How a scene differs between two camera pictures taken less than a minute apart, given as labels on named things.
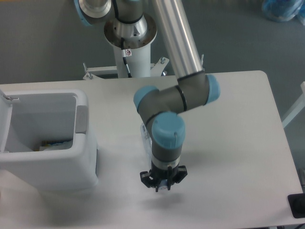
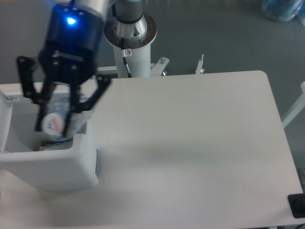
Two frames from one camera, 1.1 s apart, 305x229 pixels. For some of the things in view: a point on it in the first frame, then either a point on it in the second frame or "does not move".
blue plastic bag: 283,10 does not move
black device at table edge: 297,204 does not move
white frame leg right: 296,109 does not move
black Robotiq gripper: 169,174 to 74,34
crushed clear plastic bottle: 147,140 to 53,121
